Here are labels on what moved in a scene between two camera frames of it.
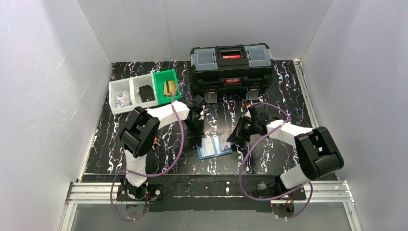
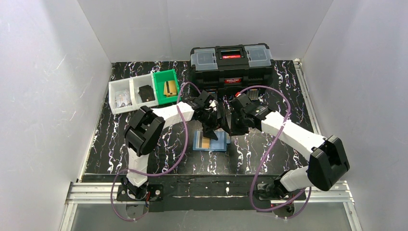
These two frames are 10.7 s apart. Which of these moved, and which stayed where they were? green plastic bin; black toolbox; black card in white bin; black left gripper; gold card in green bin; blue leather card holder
Moved: black left gripper; blue leather card holder
Stayed: black card in white bin; gold card in green bin; green plastic bin; black toolbox
